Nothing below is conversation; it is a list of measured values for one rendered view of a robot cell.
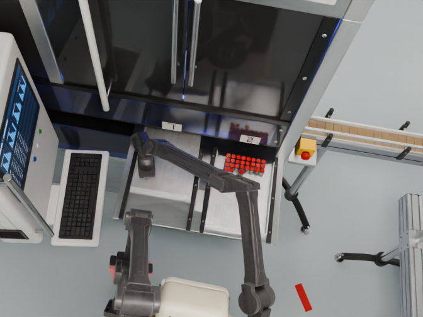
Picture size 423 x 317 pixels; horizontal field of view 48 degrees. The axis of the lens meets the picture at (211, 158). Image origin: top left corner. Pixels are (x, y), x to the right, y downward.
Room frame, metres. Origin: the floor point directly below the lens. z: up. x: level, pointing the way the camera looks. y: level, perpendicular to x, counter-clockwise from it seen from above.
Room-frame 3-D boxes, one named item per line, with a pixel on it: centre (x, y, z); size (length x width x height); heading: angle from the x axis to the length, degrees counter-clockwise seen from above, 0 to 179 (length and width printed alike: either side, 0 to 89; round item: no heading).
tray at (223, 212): (0.78, -0.15, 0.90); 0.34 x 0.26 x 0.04; 2
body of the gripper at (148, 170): (0.77, 0.26, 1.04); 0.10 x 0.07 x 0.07; 18
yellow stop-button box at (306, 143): (1.02, -0.39, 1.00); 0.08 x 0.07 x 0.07; 2
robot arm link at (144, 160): (0.78, 0.26, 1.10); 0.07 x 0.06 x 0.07; 36
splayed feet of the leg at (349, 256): (0.88, -1.11, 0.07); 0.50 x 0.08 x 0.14; 92
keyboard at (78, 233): (0.66, 0.53, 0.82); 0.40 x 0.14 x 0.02; 10
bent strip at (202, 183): (0.74, 0.01, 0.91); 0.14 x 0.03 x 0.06; 3
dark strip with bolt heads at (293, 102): (0.99, -0.25, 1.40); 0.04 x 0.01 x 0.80; 92
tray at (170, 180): (0.88, 0.19, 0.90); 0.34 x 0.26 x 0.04; 2
